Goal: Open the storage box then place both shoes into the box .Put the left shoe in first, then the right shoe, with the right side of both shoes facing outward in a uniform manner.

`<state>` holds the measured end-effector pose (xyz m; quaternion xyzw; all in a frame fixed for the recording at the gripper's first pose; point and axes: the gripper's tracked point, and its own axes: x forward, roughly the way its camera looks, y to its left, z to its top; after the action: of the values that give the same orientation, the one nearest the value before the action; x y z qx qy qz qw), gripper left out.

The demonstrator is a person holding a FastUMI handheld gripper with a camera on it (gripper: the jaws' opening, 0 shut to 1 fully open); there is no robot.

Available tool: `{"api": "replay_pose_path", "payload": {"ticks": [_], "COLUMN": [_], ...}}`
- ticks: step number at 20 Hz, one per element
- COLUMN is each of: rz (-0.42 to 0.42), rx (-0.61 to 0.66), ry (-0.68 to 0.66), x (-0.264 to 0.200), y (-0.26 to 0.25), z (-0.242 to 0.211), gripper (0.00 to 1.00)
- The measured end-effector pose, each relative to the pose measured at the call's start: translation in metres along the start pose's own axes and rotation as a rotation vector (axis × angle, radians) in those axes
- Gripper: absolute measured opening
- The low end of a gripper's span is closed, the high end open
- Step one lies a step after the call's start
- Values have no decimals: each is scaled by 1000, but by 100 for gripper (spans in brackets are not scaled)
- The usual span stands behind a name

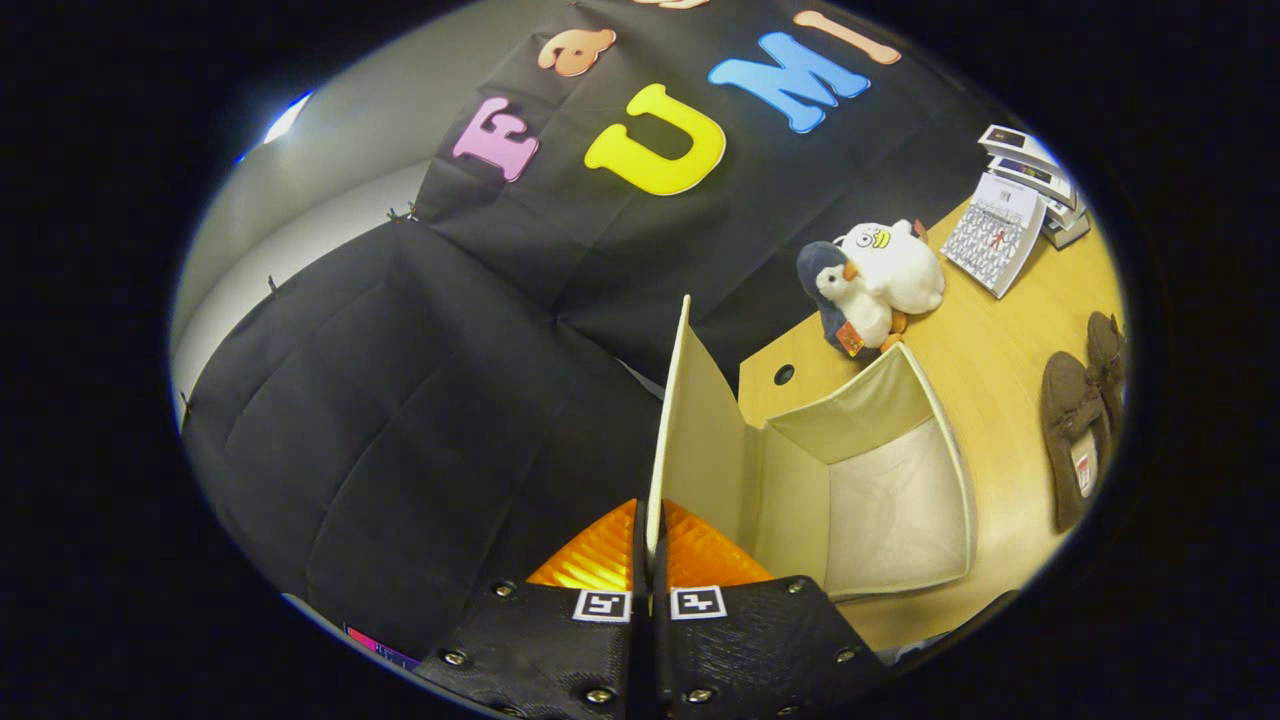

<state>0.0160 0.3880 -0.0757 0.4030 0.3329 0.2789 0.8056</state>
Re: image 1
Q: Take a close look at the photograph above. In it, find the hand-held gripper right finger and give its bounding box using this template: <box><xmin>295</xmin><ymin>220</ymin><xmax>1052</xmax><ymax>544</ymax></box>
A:
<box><xmin>654</xmin><ymin>499</ymin><xmax>888</xmax><ymax>720</ymax></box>

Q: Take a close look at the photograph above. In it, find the brown fuzzy shoe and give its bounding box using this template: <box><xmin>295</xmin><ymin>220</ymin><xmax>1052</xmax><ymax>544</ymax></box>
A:
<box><xmin>1040</xmin><ymin>350</ymin><xmax>1113</xmax><ymax>533</ymax></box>
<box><xmin>1087</xmin><ymin>311</ymin><xmax>1129</xmax><ymax>411</ymax></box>

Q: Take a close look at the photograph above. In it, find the grey patterned cover book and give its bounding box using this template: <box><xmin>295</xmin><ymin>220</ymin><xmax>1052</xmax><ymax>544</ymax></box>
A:
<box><xmin>940</xmin><ymin>172</ymin><xmax>1047</xmax><ymax>299</ymax></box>

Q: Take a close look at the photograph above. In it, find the beige fabric storage box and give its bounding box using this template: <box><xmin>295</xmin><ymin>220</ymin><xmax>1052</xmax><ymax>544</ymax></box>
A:
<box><xmin>645</xmin><ymin>294</ymin><xmax>978</xmax><ymax>603</ymax></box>

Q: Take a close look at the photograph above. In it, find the white book blue picture cover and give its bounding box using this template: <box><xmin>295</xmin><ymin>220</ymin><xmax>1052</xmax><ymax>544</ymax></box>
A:
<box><xmin>988</xmin><ymin>155</ymin><xmax>1079</xmax><ymax>211</ymax></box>

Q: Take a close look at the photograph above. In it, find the penguin plush toy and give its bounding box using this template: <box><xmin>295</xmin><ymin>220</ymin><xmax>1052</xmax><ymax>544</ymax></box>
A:
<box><xmin>796</xmin><ymin>240</ymin><xmax>901</xmax><ymax>359</ymax></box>

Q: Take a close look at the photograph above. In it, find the white duck plush toy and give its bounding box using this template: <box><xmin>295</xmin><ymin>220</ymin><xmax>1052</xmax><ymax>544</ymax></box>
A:
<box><xmin>835</xmin><ymin>219</ymin><xmax>946</xmax><ymax>316</ymax></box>

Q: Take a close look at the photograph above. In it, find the black backdrop cloth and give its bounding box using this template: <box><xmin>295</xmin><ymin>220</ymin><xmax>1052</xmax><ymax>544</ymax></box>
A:
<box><xmin>180</xmin><ymin>0</ymin><xmax>1011</xmax><ymax>661</ymax></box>

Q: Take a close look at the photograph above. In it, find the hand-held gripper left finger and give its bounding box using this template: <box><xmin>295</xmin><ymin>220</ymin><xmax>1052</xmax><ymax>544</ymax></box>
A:
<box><xmin>413</xmin><ymin>497</ymin><xmax>653</xmax><ymax>720</ymax></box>

